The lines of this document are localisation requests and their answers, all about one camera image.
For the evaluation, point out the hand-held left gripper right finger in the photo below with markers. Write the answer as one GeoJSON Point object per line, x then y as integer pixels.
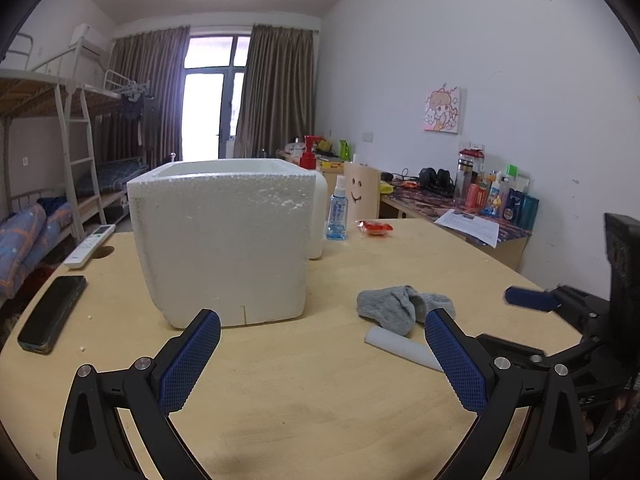
{"type": "Point", "coordinates": [455, 360]}

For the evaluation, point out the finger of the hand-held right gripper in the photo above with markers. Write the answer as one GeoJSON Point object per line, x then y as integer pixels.
{"type": "Point", "coordinates": [520, 345]}
{"type": "Point", "coordinates": [530, 298]}

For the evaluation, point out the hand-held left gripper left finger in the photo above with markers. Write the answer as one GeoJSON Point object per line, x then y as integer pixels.
{"type": "Point", "coordinates": [190, 360]}

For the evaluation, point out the white foam sheet roll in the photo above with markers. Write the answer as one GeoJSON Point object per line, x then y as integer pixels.
{"type": "Point", "coordinates": [395, 344]}

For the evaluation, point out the grey sock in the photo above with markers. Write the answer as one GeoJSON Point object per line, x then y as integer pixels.
{"type": "Point", "coordinates": [395, 305]}

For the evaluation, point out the white foam box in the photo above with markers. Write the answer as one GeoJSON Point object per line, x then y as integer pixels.
{"type": "Point", "coordinates": [220, 240]}

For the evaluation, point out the person's right hand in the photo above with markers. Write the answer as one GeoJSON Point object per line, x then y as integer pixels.
{"type": "Point", "coordinates": [622, 402]}

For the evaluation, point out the teal bottle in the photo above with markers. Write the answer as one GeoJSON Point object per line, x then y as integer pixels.
{"type": "Point", "coordinates": [530, 210]}

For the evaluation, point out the dark blue bottle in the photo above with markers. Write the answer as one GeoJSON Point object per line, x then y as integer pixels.
{"type": "Point", "coordinates": [512, 211]}

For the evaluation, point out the printed paper sheet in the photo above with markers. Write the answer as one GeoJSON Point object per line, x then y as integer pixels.
{"type": "Point", "coordinates": [470, 225]}

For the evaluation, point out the white tube green cap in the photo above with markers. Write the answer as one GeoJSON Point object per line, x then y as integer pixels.
{"type": "Point", "coordinates": [511, 177]}

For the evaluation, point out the tall grey water bottle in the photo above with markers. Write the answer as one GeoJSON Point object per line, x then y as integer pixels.
{"type": "Point", "coordinates": [463, 180]}

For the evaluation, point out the black smartphone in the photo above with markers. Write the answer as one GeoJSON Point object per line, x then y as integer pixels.
{"type": "Point", "coordinates": [50, 312]}

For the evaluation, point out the white remote control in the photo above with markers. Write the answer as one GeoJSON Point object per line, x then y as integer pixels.
{"type": "Point", "coordinates": [90, 246]}

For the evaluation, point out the black headphones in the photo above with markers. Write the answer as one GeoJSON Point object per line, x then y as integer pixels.
{"type": "Point", "coordinates": [435, 180]}

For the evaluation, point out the red snack packet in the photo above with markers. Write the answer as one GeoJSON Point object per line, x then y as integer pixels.
{"type": "Point", "coordinates": [375, 228]}

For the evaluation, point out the clear blue spray bottle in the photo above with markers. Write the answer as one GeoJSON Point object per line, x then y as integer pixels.
{"type": "Point", "coordinates": [336, 215]}

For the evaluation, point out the wooden board smiley face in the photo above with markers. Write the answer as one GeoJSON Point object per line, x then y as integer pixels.
{"type": "Point", "coordinates": [362, 190]}

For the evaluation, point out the blue orange quilt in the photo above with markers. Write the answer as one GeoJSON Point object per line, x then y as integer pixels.
{"type": "Point", "coordinates": [30, 245]}

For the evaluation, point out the white bottle red pump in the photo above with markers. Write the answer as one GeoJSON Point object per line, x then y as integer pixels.
{"type": "Point", "coordinates": [318, 210]}

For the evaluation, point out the blue plaid bedding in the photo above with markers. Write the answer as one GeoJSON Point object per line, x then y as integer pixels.
{"type": "Point", "coordinates": [112, 175]}

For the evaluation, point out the grey metal bed ladder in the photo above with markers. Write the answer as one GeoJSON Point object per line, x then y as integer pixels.
{"type": "Point", "coordinates": [80, 160]}

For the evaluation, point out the green packet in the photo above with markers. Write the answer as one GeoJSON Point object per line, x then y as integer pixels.
{"type": "Point", "coordinates": [344, 150]}

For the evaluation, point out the glass balcony door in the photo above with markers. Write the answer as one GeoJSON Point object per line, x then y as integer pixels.
{"type": "Point", "coordinates": [210, 110]}

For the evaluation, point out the dark hanging clothes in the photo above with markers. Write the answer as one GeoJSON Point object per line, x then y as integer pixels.
{"type": "Point", "coordinates": [134, 110]}

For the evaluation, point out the brown curtain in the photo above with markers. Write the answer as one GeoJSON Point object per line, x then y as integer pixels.
{"type": "Point", "coordinates": [160, 95]}
{"type": "Point", "coordinates": [277, 90]}

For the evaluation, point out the grey metal bunk bed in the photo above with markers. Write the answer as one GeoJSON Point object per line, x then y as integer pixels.
{"type": "Point", "coordinates": [25, 90]}
{"type": "Point", "coordinates": [112, 90]}

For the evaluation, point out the cartoon wall picture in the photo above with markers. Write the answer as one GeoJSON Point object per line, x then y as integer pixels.
{"type": "Point", "coordinates": [444, 110]}

